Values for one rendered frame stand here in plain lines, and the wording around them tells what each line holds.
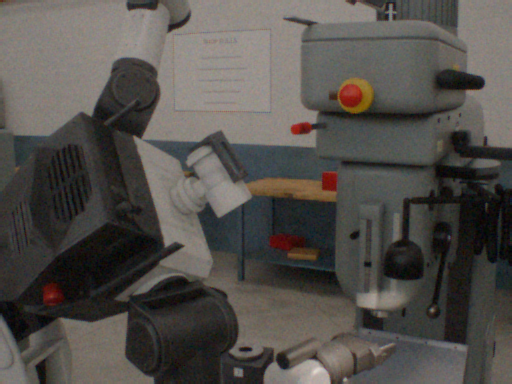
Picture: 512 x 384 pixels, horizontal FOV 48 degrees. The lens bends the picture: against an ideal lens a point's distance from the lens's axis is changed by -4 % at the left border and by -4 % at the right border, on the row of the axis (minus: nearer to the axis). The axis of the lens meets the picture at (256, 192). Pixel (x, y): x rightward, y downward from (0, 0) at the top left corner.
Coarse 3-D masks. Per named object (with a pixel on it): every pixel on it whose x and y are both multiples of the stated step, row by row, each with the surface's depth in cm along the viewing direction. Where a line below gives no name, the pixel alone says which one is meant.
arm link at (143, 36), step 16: (128, 0) 113; (144, 0) 113; (128, 16) 113; (144, 16) 112; (160, 16) 114; (128, 32) 111; (144, 32) 111; (160, 32) 113; (128, 48) 110; (144, 48) 110; (160, 48) 114
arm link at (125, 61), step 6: (120, 60) 109; (126, 60) 108; (132, 60) 108; (138, 60) 109; (114, 66) 109; (120, 66) 108; (138, 66) 108; (144, 66) 109; (150, 66) 110; (150, 72) 110; (156, 72) 112; (156, 78) 112
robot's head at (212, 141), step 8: (208, 136) 93; (216, 136) 94; (224, 136) 96; (200, 144) 94; (208, 144) 95; (216, 144) 93; (224, 144) 95; (192, 152) 96; (200, 152) 94; (216, 152) 93; (232, 152) 95; (224, 160) 93; (232, 160) 96; (232, 168) 94; (240, 168) 95; (232, 176) 93; (240, 176) 94
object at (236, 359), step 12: (240, 348) 150; (252, 348) 149; (264, 348) 152; (228, 360) 145; (240, 360) 145; (252, 360) 145; (264, 360) 145; (228, 372) 145; (240, 372) 143; (252, 372) 143; (264, 372) 144
